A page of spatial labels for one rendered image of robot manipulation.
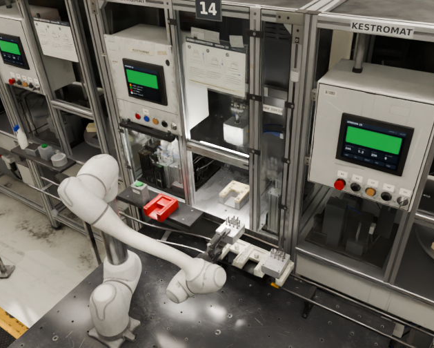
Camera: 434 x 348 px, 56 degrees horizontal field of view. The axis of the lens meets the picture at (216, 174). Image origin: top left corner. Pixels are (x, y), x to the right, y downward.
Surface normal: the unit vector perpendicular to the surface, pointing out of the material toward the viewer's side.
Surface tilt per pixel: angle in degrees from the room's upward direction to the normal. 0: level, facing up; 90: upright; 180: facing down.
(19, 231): 0
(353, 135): 90
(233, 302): 0
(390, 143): 90
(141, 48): 90
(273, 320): 0
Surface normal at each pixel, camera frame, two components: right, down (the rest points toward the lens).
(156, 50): -0.54, 0.51
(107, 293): -0.07, -0.75
